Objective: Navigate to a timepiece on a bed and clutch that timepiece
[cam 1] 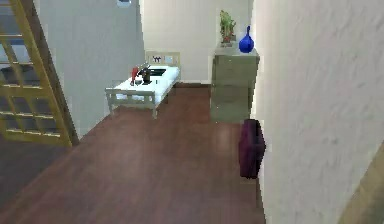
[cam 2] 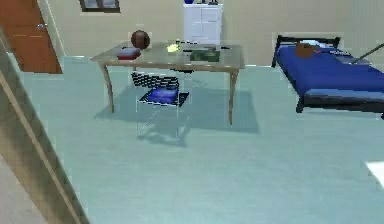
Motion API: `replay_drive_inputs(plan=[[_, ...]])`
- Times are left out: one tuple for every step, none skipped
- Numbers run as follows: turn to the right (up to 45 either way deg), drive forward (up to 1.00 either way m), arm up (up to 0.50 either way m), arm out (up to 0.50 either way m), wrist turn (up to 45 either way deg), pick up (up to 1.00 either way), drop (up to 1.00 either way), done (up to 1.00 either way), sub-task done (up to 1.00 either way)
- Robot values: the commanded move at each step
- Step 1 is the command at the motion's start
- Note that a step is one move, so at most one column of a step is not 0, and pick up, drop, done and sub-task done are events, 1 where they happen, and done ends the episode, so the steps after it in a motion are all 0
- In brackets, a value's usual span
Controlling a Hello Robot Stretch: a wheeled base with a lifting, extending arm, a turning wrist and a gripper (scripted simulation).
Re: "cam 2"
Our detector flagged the blue seat metal chair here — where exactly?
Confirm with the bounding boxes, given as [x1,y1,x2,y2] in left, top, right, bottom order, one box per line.
[130,69,191,142]

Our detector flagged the wooden table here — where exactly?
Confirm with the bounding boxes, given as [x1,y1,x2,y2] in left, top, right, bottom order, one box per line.
[90,40,246,126]

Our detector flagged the green book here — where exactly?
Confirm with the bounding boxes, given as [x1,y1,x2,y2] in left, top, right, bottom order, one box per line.
[189,49,221,63]

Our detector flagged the black pen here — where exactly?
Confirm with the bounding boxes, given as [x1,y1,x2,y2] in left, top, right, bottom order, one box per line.
[180,40,214,46]

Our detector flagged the red and blue book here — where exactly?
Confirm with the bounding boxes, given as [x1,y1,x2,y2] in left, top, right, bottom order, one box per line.
[116,47,142,61]

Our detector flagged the white cupboard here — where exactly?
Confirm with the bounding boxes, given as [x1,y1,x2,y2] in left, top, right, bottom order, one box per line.
[182,3,224,46]

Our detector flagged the brown basketball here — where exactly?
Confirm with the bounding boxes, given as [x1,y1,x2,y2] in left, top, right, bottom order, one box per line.
[130,29,151,50]

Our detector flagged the brown cushion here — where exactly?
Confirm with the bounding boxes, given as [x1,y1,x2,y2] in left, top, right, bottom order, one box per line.
[294,43,317,59]

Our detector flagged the light blue pillow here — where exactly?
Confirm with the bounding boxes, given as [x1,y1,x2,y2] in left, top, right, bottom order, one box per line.
[301,39,329,49]

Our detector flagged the brown wooden room door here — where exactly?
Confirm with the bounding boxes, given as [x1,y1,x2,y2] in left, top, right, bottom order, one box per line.
[0,0,63,75]

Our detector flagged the grey long bat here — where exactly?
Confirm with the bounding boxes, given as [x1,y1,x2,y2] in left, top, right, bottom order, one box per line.
[349,42,384,65]

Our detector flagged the blue bed with black frame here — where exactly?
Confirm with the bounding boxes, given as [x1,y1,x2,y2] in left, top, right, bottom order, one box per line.
[271,34,384,120]

